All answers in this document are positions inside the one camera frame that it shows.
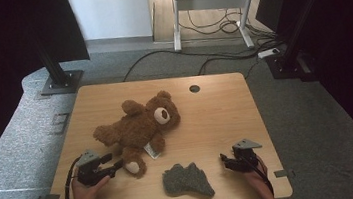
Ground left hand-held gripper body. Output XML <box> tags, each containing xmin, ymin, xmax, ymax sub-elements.
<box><xmin>74</xmin><ymin>147</ymin><xmax>112</xmax><ymax>189</ymax></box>

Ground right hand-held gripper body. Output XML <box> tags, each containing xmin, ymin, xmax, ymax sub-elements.
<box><xmin>230</xmin><ymin>136</ymin><xmax>266</xmax><ymax>174</ymax></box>

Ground brown teddy bear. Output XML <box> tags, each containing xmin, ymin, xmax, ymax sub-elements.
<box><xmin>88</xmin><ymin>88</ymin><xmax>188</xmax><ymax>184</ymax></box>

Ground small grey knitted garment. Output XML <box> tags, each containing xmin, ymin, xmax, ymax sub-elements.
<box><xmin>160</xmin><ymin>159</ymin><xmax>217</xmax><ymax>199</ymax></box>

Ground person's right hand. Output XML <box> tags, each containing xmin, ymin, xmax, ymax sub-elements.
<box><xmin>242</xmin><ymin>155</ymin><xmax>271</xmax><ymax>193</ymax></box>

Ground person's left hand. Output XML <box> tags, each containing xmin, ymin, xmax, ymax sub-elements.
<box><xmin>68</xmin><ymin>169</ymin><xmax>113</xmax><ymax>199</ymax></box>

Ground grey metal floor plate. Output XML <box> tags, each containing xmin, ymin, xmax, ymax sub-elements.
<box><xmin>47</xmin><ymin>112</ymin><xmax>73</xmax><ymax>137</ymax></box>

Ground black metal stand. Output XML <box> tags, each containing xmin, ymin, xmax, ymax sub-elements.
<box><xmin>258</xmin><ymin>0</ymin><xmax>347</xmax><ymax>87</ymax></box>
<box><xmin>31</xmin><ymin>29</ymin><xmax>87</xmax><ymax>98</ymax></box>

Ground white power strip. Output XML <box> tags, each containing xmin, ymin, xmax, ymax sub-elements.
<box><xmin>256</xmin><ymin>46</ymin><xmax>281</xmax><ymax>60</ymax></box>

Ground white-framed wooden desk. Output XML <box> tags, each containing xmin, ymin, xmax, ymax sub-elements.
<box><xmin>166</xmin><ymin>0</ymin><xmax>299</xmax><ymax>59</ymax></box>

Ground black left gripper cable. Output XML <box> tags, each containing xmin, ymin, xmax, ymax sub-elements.
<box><xmin>56</xmin><ymin>154</ymin><xmax>88</xmax><ymax>199</ymax></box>

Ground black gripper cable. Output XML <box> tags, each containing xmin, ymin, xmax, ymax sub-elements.
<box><xmin>56</xmin><ymin>154</ymin><xmax>88</xmax><ymax>199</ymax></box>
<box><xmin>244</xmin><ymin>152</ymin><xmax>276</xmax><ymax>199</ymax></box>

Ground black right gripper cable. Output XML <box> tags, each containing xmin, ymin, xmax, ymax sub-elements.
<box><xmin>244</xmin><ymin>152</ymin><xmax>276</xmax><ymax>199</ymax></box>

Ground long black floor cable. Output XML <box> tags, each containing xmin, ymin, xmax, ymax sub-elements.
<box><xmin>119</xmin><ymin>36</ymin><xmax>282</xmax><ymax>83</ymax></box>

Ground tangled black cables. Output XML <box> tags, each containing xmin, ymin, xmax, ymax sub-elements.
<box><xmin>176</xmin><ymin>2</ymin><xmax>250</xmax><ymax>41</ymax></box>

